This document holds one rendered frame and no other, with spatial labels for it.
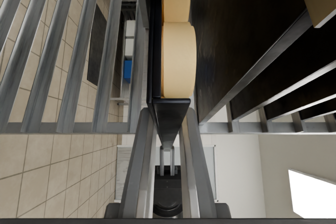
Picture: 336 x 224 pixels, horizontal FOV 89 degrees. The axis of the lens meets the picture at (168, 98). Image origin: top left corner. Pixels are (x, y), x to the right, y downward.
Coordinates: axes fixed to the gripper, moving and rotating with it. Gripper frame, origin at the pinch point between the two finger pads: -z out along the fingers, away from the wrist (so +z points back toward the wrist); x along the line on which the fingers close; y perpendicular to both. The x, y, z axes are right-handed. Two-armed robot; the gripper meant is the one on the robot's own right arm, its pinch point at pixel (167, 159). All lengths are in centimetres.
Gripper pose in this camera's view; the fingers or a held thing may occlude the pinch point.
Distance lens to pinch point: 41.5
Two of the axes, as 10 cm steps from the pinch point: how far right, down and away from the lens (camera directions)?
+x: 10.0, 0.0, 0.1
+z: 0.0, 9.8, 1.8
